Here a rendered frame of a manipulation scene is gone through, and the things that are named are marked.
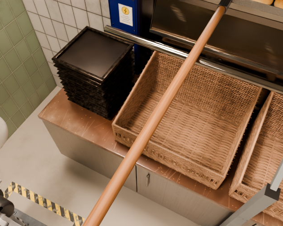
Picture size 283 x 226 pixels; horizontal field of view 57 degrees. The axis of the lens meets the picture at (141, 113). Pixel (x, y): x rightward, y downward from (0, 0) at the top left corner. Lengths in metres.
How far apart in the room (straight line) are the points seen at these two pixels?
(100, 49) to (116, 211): 1.05
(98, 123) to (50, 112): 0.28
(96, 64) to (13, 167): 1.15
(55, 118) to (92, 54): 0.42
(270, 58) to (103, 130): 0.86
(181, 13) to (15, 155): 1.54
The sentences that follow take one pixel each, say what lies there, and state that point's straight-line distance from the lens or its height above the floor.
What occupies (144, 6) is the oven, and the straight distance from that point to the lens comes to 1.33.
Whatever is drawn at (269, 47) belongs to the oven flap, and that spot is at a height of 1.02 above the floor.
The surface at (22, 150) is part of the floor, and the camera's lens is 2.16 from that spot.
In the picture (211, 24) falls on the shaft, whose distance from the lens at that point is 0.95.
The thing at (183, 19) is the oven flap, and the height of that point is 1.02.
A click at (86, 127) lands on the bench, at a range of 1.42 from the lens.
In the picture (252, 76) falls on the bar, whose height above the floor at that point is 1.17.
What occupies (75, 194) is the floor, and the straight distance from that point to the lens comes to 1.90.
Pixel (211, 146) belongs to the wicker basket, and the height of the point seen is 0.59.
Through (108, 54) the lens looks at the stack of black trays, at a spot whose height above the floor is 0.90.
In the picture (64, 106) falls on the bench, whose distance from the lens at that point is 1.52.
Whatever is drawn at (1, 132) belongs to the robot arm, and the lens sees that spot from 0.71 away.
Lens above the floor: 1.76
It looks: 55 degrees down
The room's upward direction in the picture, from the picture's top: straight up
